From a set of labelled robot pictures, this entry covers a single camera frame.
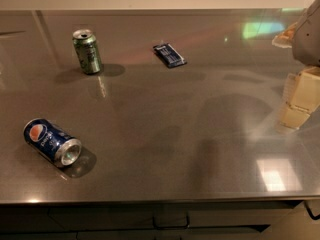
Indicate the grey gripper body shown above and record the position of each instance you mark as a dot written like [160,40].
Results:
[308,37]

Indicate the green soda can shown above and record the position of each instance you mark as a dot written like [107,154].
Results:
[85,45]

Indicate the blue pepsi can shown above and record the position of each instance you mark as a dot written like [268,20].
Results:
[56,145]

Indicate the blue snack packet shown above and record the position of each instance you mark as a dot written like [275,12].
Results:
[168,55]

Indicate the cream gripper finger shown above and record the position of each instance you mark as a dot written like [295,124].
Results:
[301,97]
[285,38]

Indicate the black drawer handle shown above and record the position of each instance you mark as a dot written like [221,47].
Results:
[171,221]

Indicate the black side handle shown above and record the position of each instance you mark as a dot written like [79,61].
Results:
[310,213]

